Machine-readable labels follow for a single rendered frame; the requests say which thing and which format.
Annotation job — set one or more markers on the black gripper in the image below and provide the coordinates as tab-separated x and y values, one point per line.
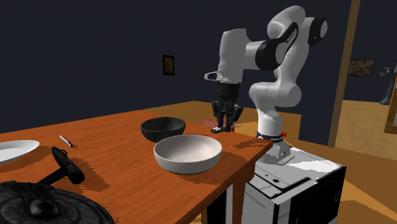
228	92

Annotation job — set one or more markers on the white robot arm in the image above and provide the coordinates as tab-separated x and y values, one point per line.
232	52

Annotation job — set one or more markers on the small black object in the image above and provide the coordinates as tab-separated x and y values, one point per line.
218	130

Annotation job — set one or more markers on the white bowl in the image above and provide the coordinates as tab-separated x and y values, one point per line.
186	155

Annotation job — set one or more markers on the black bowl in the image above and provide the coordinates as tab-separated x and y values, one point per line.
162	128

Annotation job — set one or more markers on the white and black robot stand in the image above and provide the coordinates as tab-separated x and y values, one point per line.
297	186

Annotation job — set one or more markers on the brown wooden table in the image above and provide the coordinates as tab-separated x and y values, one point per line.
124	167

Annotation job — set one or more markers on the white and black pen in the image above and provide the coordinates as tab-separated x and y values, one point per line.
66	141

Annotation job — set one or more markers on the brown wooden furniture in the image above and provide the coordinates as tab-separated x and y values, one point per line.
391	124

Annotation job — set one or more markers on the black mallet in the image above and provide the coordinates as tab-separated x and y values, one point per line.
68	167

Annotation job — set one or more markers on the black patterned round dish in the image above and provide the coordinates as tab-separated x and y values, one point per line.
46	204

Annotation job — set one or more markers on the white plate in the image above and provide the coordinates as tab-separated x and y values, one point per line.
14	149

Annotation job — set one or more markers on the small dark framed wall picture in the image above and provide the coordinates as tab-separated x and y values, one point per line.
168	65

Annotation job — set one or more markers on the brown door frame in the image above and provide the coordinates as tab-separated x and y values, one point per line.
342	77

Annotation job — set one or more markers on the wide brown wall picture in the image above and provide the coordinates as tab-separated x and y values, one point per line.
361	67

